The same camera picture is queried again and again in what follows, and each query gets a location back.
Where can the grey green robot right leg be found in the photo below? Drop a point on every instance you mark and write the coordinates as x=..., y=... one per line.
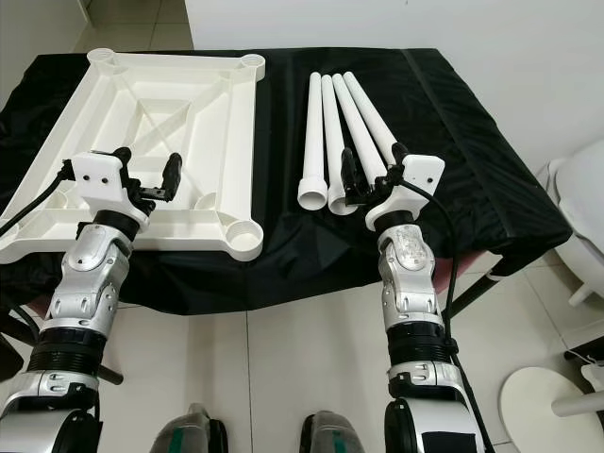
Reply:
x=332, y=436

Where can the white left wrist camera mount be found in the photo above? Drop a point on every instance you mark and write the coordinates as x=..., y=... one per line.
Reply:
x=99, y=175

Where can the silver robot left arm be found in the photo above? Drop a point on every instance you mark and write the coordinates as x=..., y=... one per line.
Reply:
x=90, y=274

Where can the black table cloth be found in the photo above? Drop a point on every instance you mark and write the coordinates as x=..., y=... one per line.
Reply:
x=481, y=123

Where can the white plastic table top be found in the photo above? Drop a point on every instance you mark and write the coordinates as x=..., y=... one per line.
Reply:
x=75, y=142

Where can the grey green robot left leg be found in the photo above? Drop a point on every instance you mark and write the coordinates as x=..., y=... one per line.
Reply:
x=189, y=432

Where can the grey green robot leg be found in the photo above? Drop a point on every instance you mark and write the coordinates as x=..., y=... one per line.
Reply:
x=189, y=432
x=332, y=436

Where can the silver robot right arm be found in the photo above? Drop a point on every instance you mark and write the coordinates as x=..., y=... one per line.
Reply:
x=411, y=274

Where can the white plastic chair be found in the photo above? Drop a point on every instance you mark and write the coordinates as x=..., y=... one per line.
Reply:
x=576, y=198

